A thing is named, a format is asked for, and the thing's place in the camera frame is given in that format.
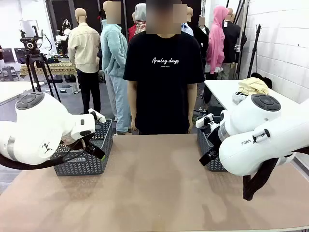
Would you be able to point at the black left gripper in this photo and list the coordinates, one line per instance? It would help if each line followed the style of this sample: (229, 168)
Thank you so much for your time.
(89, 145)

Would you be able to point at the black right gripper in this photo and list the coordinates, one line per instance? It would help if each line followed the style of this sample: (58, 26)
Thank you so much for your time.
(213, 136)

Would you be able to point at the cream yellow garment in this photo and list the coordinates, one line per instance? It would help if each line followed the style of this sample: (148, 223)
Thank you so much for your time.
(253, 87)

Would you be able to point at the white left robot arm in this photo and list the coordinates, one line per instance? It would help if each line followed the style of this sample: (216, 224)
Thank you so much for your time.
(38, 128)

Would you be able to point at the person's right forearm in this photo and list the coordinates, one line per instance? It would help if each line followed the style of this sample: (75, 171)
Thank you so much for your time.
(132, 101)

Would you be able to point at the person's left forearm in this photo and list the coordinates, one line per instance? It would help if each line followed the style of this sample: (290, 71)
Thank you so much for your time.
(192, 101)

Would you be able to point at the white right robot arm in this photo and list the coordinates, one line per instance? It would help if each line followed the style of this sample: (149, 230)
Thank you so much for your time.
(260, 135)

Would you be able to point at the person's left hand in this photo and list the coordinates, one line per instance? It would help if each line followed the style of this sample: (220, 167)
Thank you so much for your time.
(190, 125)

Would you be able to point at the person's right hand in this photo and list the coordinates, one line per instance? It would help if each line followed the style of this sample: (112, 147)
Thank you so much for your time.
(134, 125)

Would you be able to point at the grey plastic woven-pattern basket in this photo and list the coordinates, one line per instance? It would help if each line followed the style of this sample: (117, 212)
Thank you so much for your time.
(205, 145)
(96, 159)

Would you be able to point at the white side table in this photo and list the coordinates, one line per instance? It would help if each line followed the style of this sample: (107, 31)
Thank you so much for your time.
(222, 89)

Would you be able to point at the person in black t-shirt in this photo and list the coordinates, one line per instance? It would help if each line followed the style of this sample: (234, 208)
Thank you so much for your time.
(164, 84)

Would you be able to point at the table with patterned cloth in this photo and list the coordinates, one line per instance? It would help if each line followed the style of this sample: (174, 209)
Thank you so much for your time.
(58, 67)

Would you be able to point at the black garment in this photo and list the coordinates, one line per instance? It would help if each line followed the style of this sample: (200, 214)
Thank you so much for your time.
(264, 79)

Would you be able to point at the mannequin in light blue fleece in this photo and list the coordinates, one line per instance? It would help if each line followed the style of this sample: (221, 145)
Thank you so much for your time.
(113, 55)

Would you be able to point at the mannequin in cream jacket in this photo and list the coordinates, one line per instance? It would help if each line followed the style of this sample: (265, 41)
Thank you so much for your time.
(84, 53)

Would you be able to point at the white desk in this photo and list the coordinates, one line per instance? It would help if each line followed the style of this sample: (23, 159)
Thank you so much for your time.
(14, 89)

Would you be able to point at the mannequin in pink hoodie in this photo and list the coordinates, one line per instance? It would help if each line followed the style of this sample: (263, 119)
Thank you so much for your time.
(216, 48)

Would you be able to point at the black light stand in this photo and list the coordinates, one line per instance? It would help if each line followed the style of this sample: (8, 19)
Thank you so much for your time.
(254, 53)

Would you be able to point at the mannequin in black jacket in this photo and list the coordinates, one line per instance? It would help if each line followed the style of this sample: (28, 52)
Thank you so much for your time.
(233, 43)

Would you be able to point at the grey stool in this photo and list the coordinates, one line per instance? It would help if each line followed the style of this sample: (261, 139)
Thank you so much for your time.
(9, 72)

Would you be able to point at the mannequin in black outfit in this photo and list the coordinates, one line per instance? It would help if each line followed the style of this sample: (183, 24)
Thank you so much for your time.
(201, 36)

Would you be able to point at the mannequin in grey hood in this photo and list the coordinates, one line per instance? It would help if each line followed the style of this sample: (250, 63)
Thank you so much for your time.
(138, 21)

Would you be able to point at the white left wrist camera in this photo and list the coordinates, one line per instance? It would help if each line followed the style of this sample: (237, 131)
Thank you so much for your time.
(97, 115)

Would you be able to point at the black camera tripod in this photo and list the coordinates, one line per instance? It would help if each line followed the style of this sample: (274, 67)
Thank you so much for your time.
(32, 70)

